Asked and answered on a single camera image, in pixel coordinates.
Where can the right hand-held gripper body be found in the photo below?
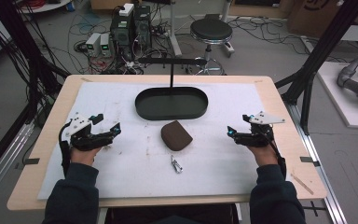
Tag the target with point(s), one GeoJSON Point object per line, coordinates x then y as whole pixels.
{"type": "Point", "coordinates": [258, 137]}

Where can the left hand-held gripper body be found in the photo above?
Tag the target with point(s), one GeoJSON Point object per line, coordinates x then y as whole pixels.
{"type": "Point", "coordinates": [87, 140]}

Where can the person's left hand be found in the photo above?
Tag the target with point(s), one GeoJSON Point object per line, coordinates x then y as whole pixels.
{"type": "Point", "coordinates": [84, 157]}

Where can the person's right hand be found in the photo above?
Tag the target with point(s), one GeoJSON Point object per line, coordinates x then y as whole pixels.
{"type": "Point", "coordinates": [265, 155]}

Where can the wooden table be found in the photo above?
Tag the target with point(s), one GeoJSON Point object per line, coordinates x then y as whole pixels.
{"type": "Point", "coordinates": [295, 146]}

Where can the brown pouch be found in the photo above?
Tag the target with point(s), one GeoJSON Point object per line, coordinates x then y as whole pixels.
{"type": "Point", "coordinates": [176, 137]}

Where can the black tape strip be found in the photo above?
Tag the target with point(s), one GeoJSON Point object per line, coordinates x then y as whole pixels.
{"type": "Point", "coordinates": [309, 160]}
{"type": "Point", "coordinates": [31, 161]}

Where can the black tray stand with bar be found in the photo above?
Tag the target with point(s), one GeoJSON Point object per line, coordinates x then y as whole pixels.
{"type": "Point", "coordinates": [171, 104]}

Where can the thin wooden stick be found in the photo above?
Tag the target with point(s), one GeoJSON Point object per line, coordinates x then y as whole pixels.
{"type": "Point", "coordinates": [302, 184]}

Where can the silver metal carabiner clip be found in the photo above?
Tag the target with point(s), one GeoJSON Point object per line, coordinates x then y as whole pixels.
{"type": "Point", "coordinates": [177, 166]}

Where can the grey power supply unit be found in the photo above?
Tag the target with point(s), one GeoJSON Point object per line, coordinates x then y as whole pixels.
{"type": "Point", "coordinates": [105, 43]}
{"type": "Point", "coordinates": [93, 43]}

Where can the black computer tower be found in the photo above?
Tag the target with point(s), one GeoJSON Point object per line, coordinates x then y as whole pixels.
{"type": "Point", "coordinates": [121, 37]}
{"type": "Point", "coordinates": [142, 28]}

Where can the white platform board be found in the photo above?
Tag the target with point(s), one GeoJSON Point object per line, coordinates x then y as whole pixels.
{"type": "Point", "coordinates": [338, 102]}

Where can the black round stool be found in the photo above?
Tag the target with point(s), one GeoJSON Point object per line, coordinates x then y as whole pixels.
{"type": "Point", "coordinates": [211, 29]}

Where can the white box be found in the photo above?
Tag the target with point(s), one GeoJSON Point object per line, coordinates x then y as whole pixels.
{"type": "Point", "coordinates": [126, 10]}

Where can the white table leg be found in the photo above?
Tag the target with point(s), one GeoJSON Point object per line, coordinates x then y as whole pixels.
{"type": "Point", "coordinates": [173, 28]}

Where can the brown cardboard box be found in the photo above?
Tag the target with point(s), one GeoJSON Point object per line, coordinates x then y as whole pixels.
{"type": "Point", "coordinates": [317, 15]}

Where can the aluminium rail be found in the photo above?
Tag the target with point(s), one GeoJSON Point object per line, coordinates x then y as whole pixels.
{"type": "Point", "coordinates": [3, 165]}
{"type": "Point", "coordinates": [320, 168]}

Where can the black metal frame post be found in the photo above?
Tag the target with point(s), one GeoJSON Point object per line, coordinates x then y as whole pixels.
{"type": "Point", "coordinates": [21, 46]}
{"type": "Point", "coordinates": [320, 53]}

